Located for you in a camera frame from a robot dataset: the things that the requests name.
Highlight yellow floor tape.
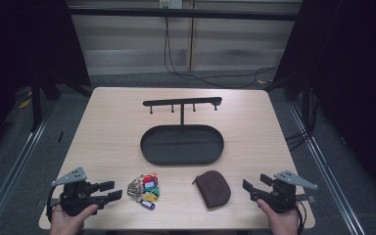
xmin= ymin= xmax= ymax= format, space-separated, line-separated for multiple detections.
xmin=18 ymin=96 xmax=33 ymax=110

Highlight white wall socket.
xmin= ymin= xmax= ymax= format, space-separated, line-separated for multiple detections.
xmin=159 ymin=0 xmax=184 ymax=10

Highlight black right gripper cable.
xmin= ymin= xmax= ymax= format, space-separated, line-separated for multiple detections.
xmin=294 ymin=198 xmax=308 ymax=235

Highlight black key stand with tray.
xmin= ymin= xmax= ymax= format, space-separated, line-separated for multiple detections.
xmin=139 ymin=96 xmax=225 ymax=166

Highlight key bunch with coloured tags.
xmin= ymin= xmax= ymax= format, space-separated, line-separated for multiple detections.
xmin=126 ymin=172 xmax=162 ymax=212

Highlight brown zip pouch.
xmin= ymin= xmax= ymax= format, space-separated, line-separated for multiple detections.
xmin=191 ymin=169 xmax=232 ymax=211

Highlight black curtain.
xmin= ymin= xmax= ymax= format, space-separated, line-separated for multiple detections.
xmin=263 ymin=0 xmax=376 ymax=200
xmin=0 ymin=0 xmax=92 ymax=165

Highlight black floor cables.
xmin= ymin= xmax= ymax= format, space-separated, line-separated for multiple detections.
xmin=284 ymin=87 xmax=320 ymax=153

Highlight metal floor rail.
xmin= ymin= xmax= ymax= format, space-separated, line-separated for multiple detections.
xmin=288 ymin=101 xmax=368 ymax=235
xmin=0 ymin=106 xmax=57 ymax=235

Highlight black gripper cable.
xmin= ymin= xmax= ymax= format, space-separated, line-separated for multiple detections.
xmin=45 ymin=185 xmax=63 ymax=223
xmin=294 ymin=198 xmax=308 ymax=235

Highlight person's left hand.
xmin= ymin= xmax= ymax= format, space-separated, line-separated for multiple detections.
xmin=49 ymin=204 xmax=99 ymax=235

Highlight black hanging wall cable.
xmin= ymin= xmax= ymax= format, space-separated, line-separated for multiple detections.
xmin=163 ymin=17 xmax=279 ymax=90

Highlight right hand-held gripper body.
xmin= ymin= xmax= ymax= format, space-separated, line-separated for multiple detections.
xmin=250 ymin=169 xmax=319 ymax=214

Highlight person's right hand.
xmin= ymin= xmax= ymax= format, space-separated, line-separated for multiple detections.
xmin=256 ymin=198 xmax=303 ymax=235

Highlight black horizontal frame bar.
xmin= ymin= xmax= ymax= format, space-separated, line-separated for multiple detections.
xmin=68 ymin=7 xmax=304 ymax=22

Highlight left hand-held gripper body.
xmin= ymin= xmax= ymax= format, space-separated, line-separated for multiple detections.
xmin=51 ymin=166 xmax=111 ymax=216

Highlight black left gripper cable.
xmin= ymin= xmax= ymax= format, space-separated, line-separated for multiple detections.
xmin=45 ymin=185 xmax=63 ymax=223

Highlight black metal stand post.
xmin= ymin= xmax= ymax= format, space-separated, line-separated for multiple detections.
xmin=29 ymin=72 xmax=44 ymax=132

